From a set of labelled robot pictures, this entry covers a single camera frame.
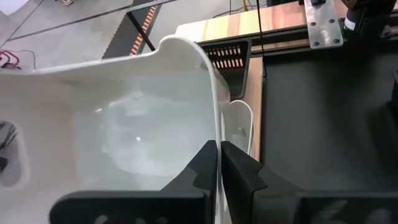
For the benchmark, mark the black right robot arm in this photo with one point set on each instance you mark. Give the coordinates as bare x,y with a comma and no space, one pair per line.
370,18

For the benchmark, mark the black table mat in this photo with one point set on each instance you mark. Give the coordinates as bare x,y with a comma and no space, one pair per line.
311,124

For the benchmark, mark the black hazard-striped floor mat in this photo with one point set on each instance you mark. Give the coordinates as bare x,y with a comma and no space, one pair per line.
127,37

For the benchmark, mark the black shelf post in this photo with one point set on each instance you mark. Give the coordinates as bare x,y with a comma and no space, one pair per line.
141,31

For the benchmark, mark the wooden shelf board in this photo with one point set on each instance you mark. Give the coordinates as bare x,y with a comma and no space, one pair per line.
256,109

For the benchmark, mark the person's foot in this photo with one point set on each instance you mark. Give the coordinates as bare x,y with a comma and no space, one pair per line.
67,2

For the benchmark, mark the grey metal mounting plate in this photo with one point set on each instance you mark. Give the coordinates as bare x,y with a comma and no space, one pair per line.
323,25

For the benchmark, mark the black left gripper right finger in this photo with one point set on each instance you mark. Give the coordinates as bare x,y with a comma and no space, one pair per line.
245,180

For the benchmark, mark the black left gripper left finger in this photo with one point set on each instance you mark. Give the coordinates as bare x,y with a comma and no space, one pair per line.
199,177

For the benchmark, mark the black slotted plastic basket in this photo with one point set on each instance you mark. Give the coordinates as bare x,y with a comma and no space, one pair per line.
231,81

